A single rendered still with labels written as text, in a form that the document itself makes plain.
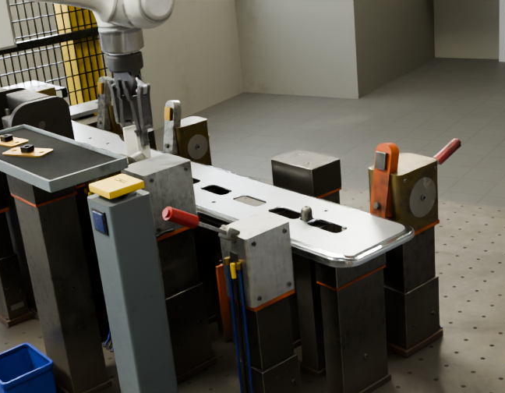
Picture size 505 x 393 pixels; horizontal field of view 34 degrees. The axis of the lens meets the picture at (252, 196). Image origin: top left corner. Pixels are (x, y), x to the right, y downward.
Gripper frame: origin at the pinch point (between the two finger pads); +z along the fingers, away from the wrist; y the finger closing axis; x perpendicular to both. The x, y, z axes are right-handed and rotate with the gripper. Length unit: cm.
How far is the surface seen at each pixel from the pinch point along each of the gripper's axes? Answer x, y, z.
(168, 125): -12.6, 5.9, -0.1
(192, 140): -16.5, 2.9, 4.0
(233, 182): -4.4, -27.3, 4.7
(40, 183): 40, -38, -11
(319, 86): -346, 303, 95
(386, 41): -405, 285, 70
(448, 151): -29, -61, -1
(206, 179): -2.4, -21.0, 4.7
